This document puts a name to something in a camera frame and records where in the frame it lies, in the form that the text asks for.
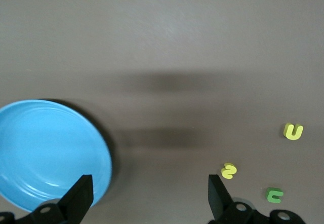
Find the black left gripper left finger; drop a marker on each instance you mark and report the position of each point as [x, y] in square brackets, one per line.
[63, 211]

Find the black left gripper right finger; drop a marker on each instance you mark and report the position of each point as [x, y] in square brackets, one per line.
[227, 214]

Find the yellow letter s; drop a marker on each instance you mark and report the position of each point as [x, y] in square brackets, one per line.
[229, 170]

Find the green letter n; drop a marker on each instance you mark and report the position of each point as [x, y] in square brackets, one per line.
[268, 194]

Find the yellow letter u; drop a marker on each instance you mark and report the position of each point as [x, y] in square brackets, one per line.
[293, 136]

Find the blue plate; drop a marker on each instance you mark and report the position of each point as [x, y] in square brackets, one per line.
[50, 153]

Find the brown table cover sheet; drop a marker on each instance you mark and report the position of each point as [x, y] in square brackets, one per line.
[162, 31]

